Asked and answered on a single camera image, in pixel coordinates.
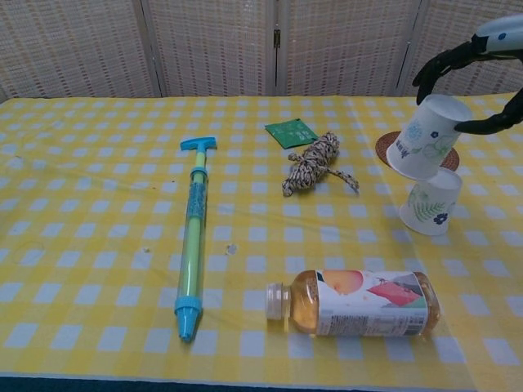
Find blue green toy water pump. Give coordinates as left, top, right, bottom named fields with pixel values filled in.
left=174, top=137, right=217, bottom=343

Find white paper cup fern print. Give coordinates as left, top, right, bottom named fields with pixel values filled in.
left=399, top=168, right=463, bottom=237

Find green sachet packet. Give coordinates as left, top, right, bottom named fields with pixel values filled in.
left=264, top=118, right=318, bottom=149

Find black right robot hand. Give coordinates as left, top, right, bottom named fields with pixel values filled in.
left=412, top=35, right=523, bottom=134

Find labelled juice bottle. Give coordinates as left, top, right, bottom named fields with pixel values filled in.
left=266, top=269, right=443, bottom=339

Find round brown woven coaster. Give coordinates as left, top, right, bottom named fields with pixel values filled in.
left=375, top=130, right=459, bottom=172

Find white paper cup flower print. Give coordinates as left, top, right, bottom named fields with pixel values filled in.
left=386, top=94, right=475, bottom=182

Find yellow white checkered tablecloth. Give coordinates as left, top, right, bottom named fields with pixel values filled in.
left=0, top=92, right=523, bottom=387

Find coiled black white rope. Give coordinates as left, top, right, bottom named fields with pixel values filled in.
left=280, top=130, right=360, bottom=198

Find woven folding screen panel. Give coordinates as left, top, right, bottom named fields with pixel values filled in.
left=398, top=0, right=523, bottom=97
left=0, top=0, right=161, bottom=104
left=275, top=0, right=422, bottom=97
left=141, top=0, right=280, bottom=98

